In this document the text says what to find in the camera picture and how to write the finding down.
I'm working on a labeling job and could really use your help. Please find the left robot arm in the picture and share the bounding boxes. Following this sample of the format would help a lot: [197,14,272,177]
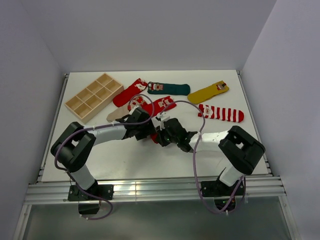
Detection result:
[50,107,155,200]

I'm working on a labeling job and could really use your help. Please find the dark green sock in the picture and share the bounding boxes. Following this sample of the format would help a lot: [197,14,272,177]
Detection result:
[147,81,191,96]

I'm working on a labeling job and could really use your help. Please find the red sock centre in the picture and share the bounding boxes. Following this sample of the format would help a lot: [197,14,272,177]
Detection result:
[142,96,174,117]

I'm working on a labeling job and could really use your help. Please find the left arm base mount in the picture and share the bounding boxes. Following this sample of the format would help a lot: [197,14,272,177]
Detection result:
[67,184,114,217]

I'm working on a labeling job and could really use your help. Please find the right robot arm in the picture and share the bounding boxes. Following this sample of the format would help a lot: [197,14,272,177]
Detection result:
[155,117,266,195]

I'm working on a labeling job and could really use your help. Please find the yellow sock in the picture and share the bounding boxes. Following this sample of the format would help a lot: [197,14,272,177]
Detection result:
[187,80,230,105]

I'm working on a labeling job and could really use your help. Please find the red sock upper left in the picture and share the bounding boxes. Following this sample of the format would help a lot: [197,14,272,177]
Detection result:
[112,78,148,108]

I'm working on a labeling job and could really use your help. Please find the wooden compartment tray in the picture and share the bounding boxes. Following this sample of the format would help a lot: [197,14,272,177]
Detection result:
[64,73,124,124]

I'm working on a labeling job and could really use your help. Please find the aluminium front rail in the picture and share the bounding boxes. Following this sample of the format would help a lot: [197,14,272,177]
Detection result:
[23,175,287,205]

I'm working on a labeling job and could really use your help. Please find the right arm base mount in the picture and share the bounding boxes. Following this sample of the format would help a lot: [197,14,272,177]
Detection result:
[200,180,247,214]

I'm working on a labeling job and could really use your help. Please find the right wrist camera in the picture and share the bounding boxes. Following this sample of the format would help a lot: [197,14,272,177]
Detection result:
[152,111,170,127]

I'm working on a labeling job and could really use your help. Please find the red white striped sock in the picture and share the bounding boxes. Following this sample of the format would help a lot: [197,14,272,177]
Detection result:
[198,104,245,123]

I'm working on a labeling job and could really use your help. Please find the beige sock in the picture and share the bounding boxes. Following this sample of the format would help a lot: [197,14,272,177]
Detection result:
[106,96,147,123]

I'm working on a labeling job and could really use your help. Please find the red sock with santa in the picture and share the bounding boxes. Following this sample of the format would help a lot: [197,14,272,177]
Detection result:
[150,133,159,144]

